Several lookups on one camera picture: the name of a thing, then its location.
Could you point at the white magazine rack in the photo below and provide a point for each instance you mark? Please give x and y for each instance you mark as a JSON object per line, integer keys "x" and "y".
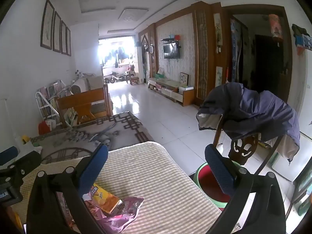
{"x": 46, "y": 99}

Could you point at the wooden bench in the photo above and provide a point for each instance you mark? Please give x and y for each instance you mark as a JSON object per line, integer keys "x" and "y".
{"x": 82, "y": 102}

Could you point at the purple snack wrapper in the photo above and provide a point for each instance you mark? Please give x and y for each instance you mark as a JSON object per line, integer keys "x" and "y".
{"x": 118, "y": 220}

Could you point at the wall mounted television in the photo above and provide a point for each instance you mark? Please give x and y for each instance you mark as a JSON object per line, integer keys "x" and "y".
{"x": 171, "y": 50}

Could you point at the low tv cabinet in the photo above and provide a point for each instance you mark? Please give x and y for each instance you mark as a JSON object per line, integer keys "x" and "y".
{"x": 174, "y": 90}

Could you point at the red bag on floor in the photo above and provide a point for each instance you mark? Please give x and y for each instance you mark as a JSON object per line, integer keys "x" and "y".
{"x": 43, "y": 128}

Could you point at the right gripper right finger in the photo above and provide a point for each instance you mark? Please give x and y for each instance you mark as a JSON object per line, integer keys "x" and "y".
{"x": 267, "y": 213}

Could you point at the dark wooden chair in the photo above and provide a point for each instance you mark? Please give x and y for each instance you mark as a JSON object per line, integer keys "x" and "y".
{"x": 247, "y": 148}

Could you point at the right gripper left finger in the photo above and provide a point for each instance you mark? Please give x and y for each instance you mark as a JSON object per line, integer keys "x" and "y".
{"x": 44, "y": 213}

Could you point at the grey patterned floor rug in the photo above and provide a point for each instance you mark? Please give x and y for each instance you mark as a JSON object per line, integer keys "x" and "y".
{"x": 117, "y": 131}

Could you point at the framed picture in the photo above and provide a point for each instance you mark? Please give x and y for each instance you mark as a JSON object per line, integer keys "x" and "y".
{"x": 63, "y": 38}
{"x": 56, "y": 32}
{"x": 68, "y": 35}
{"x": 46, "y": 27}

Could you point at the red bin with green rim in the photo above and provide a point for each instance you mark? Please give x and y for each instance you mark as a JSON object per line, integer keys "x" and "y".
{"x": 205, "y": 180}

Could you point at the yellow iced tea carton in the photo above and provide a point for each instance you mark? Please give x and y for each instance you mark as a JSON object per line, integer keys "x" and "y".
{"x": 106, "y": 201}

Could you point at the beige striped table cloth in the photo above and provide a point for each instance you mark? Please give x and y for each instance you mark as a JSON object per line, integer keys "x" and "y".
{"x": 172, "y": 201}

